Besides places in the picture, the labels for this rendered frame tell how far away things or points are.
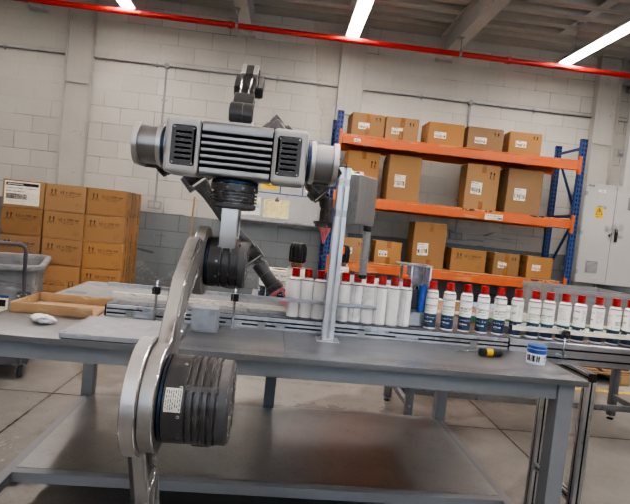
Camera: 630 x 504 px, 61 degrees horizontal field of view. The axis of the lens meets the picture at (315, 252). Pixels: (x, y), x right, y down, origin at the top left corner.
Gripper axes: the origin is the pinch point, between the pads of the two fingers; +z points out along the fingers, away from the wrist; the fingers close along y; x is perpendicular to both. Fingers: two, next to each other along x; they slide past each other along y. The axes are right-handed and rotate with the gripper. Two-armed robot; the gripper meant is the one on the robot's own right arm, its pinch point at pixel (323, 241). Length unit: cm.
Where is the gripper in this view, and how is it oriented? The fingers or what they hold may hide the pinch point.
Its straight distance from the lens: 239.1
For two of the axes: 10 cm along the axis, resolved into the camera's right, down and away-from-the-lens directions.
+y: -9.9, -0.9, -1.1
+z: -1.0, 9.9, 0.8
